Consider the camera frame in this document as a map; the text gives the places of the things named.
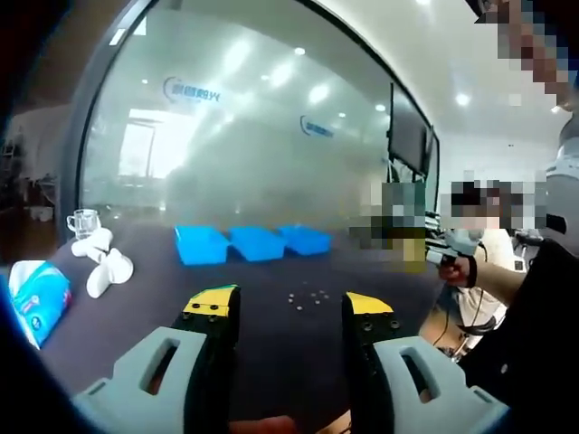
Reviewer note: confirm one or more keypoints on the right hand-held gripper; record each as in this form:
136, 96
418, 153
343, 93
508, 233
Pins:
459, 242

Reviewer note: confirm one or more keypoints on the large black monitor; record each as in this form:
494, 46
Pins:
407, 131

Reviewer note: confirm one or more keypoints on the grey white worn device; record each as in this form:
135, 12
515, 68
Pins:
561, 190

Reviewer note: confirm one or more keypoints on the small black monitor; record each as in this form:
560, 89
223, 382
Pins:
433, 149

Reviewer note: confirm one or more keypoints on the person's left hand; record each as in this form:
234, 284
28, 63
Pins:
260, 426

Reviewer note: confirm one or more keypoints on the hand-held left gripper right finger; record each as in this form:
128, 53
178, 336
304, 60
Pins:
362, 361

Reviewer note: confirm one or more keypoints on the white plastic object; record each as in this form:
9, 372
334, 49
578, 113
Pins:
108, 273
92, 244

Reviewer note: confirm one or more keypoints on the blue white tissue pack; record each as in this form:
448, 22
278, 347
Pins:
38, 303

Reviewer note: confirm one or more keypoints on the person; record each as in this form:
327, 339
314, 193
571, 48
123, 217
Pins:
495, 244
520, 334

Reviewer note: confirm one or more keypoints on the person at right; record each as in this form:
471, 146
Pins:
520, 334

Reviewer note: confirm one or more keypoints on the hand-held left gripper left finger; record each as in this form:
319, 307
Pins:
217, 343

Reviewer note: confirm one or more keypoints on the clear glass mug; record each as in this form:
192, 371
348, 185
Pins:
83, 222

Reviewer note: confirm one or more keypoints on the group of metal fasteners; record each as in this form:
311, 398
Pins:
291, 298

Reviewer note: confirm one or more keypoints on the blue plastic bin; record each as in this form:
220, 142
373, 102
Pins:
258, 246
201, 246
305, 242

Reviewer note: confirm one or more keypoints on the person's right hand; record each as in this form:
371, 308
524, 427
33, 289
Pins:
457, 271

